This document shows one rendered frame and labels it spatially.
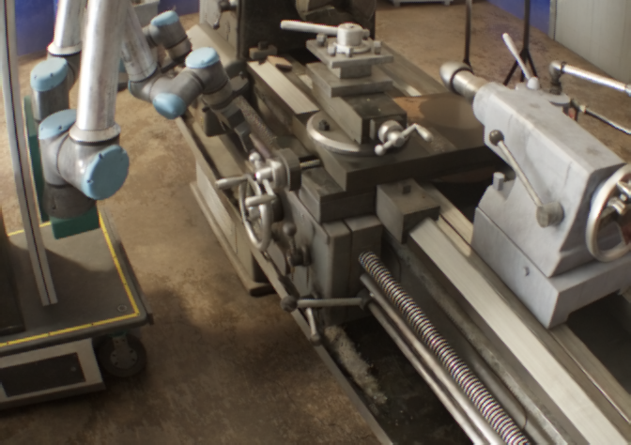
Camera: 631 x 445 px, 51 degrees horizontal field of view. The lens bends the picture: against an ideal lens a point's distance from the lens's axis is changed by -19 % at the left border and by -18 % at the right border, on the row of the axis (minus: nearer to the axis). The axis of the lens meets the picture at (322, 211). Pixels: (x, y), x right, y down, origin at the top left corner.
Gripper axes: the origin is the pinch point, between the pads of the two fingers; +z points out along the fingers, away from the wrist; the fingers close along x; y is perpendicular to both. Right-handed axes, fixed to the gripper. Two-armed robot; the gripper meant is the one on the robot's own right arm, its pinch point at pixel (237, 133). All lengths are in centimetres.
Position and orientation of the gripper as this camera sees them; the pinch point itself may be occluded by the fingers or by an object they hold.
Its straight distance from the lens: 229.2
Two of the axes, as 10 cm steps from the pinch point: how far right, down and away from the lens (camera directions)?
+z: 2.5, 5.9, 7.6
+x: 5.7, 5.5, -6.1
